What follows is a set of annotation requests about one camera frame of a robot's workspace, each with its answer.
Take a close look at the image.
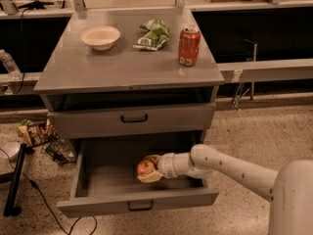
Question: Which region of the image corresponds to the red apple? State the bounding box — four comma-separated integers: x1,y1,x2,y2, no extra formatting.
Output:
137,159,155,176

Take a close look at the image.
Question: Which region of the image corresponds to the brown snack bag on floor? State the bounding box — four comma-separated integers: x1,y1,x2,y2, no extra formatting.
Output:
18,119,59,147

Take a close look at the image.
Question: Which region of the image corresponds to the open grey lower drawer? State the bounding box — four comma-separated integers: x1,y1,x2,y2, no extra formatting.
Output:
58,131,218,217

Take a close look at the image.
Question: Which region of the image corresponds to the closed grey upper drawer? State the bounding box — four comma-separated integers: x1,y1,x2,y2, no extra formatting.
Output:
48,103,215,139

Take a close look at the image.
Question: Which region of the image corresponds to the orange soda can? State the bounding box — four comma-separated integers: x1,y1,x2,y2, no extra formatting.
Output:
178,26,201,67

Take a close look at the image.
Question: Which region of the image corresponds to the black floor cable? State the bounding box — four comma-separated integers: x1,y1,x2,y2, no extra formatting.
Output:
0,147,98,235

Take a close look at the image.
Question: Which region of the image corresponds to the white round dish on floor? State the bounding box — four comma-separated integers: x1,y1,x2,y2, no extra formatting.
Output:
0,142,21,160

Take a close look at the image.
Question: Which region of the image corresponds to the white paper bowl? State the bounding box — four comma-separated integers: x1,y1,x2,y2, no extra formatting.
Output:
80,26,120,51

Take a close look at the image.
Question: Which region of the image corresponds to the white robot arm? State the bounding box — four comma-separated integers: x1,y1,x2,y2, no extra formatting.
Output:
137,144,313,235

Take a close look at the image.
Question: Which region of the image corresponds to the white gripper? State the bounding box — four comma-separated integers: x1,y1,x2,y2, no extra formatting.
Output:
138,153,177,183

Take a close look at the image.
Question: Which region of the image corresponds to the dark snack bag on floor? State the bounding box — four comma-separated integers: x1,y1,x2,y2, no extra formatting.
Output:
44,139,76,165

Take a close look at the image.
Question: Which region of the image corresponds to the black stand leg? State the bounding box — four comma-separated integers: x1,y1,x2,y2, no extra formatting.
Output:
3,144,26,216

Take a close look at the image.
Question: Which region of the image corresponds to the green chip bag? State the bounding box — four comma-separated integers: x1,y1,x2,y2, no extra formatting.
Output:
133,19,170,51

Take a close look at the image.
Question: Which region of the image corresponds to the grey drawer cabinet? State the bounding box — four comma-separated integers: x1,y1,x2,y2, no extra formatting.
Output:
35,8,223,151

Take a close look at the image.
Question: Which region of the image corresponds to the clear plastic bottle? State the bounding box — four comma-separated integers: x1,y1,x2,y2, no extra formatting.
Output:
0,49,22,80

